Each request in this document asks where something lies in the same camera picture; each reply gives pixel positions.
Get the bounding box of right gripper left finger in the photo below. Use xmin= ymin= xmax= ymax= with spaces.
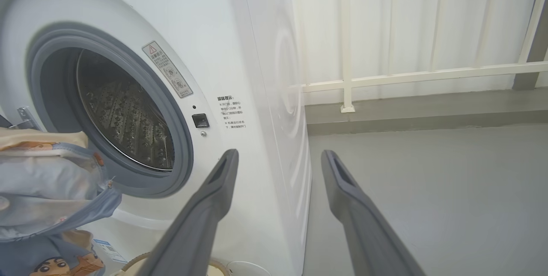
xmin=136 ymin=149 xmax=239 ymax=276

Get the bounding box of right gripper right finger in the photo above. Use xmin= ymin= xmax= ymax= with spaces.
xmin=321 ymin=150 xmax=426 ymax=276

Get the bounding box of blue cartoon garment cream lining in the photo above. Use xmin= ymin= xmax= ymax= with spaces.
xmin=0 ymin=128 xmax=123 ymax=243

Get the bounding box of blue cartoon print garment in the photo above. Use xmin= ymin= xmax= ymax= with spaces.
xmin=0 ymin=230 xmax=106 ymax=276

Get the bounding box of grey rubber door seal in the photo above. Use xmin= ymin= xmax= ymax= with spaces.
xmin=27 ymin=28 xmax=194 ymax=199

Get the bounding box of perforated steel washer drum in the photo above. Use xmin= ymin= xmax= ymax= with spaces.
xmin=76 ymin=49 xmax=175 ymax=172

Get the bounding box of white front-load washing machine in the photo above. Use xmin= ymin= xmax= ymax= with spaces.
xmin=0 ymin=0 xmax=313 ymax=276

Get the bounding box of metal door hinge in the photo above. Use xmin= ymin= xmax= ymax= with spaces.
xmin=9 ymin=106 xmax=44 ymax=131

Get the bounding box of cream laundry basket brown rim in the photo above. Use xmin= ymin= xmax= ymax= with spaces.
xmin=109 ymin=252 xmax=232 ymax=276

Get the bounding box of blue energy label sticker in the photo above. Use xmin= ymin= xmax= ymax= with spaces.
xmin=93 ymin=239 xmax=128 ymax=264

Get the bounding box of grey warning sticker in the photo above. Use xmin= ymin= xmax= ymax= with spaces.
xmin=142 ymin=41 xmax=194 ymax=99

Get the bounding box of white metal railing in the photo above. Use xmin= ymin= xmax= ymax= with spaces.
xmin=293 ymin=0 xmax=548 ymax=114

